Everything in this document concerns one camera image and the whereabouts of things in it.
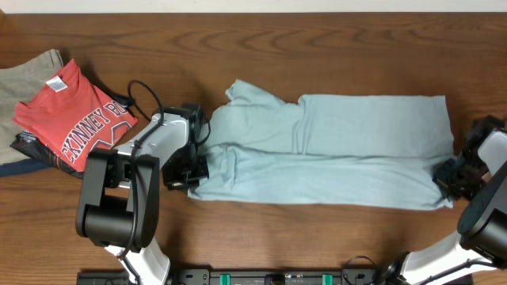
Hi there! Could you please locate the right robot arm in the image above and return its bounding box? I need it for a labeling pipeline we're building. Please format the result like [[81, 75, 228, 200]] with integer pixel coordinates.
[[383, 130, 506, 285]]

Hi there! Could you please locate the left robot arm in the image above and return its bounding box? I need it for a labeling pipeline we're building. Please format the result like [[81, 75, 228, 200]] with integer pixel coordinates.
[[75, 103, 209, 284]]

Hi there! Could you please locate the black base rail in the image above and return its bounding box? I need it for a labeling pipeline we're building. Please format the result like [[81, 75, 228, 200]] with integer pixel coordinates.
[[76, 268, 381, 285]]

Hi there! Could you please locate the red folded t-shirt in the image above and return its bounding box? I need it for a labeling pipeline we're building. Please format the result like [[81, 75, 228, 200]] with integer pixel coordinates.
[[13, 60, 138, 172]]

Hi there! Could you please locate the tan folded garment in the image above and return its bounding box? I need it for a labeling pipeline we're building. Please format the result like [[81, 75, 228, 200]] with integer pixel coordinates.
[[1, 49, 64, 165]]

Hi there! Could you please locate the black patterned folded garment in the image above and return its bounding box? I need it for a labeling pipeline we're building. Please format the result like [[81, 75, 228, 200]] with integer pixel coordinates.
[[10, 91, 136, 180]]

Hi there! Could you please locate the light blue t-shirt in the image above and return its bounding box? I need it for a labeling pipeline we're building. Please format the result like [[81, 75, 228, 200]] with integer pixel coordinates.
[[188, 80, 454, 211]]

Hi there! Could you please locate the navy blue folded garment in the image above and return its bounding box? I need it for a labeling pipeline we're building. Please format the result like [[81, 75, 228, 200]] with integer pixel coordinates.
[[0, 159, 49, 177]]

